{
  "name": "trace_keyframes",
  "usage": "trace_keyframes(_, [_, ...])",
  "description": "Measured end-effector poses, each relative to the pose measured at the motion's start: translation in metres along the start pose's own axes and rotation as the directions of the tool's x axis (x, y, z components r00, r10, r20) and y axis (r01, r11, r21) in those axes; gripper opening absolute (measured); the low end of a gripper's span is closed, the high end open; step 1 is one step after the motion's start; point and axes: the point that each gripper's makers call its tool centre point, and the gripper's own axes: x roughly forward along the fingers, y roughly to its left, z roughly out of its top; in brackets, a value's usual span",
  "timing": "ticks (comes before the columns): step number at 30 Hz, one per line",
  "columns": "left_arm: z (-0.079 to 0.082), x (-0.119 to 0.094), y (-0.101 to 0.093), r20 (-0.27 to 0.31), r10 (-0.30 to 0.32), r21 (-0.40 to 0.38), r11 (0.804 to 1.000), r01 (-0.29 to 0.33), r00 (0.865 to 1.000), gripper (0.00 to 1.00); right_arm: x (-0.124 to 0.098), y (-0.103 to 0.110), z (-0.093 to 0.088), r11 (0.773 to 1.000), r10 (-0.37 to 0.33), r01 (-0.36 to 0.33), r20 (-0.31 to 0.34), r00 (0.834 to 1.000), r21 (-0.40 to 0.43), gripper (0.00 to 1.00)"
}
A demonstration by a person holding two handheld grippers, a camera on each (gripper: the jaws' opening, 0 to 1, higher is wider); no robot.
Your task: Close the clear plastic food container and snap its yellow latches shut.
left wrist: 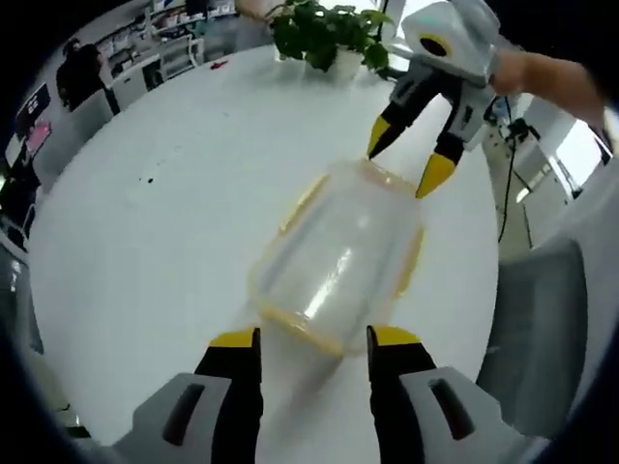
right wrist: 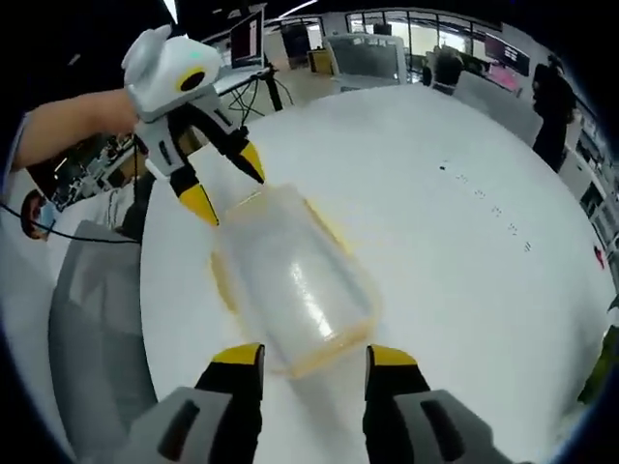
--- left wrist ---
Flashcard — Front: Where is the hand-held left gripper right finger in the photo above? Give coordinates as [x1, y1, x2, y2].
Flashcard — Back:
[365, 324, 534, 464]

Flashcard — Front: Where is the black cable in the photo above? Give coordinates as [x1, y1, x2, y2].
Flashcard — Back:
[496, 95, 519, 239]

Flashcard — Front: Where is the monitor with pink screen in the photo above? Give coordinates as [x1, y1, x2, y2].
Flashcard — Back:
[15, 81, 53, 157]

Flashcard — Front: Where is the grey office chair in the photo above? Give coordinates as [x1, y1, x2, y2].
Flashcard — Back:
[475, 238, 590, 427]

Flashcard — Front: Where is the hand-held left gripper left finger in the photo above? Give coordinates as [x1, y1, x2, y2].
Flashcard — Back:
[109, 326, 266, 464]

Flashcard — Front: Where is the white shelf cabinet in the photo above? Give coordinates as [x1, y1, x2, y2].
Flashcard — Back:
[95, 27, 205, 99]

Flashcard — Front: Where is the clear plastic buckle container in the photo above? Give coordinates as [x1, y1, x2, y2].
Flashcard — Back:
[246, 159, 427, 360]

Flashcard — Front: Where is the green potted plant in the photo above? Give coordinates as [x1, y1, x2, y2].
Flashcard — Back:
[270, 0, 396, 81]

